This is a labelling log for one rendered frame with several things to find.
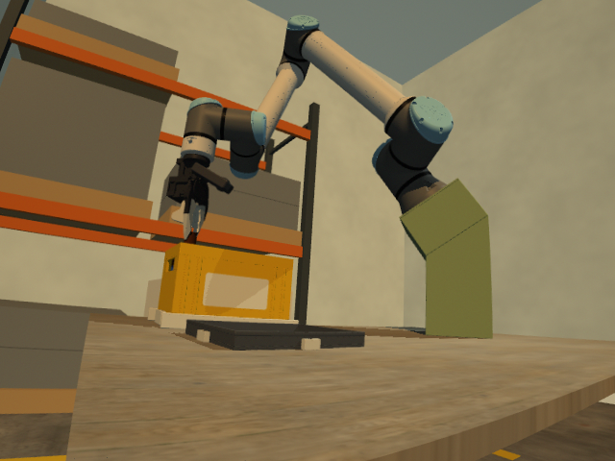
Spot yellow bottle crate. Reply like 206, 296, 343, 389
158, 242, 290, 320

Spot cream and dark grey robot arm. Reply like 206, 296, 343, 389
181, 15, 454, 215

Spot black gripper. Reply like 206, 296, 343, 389
166, 154, 210, 240

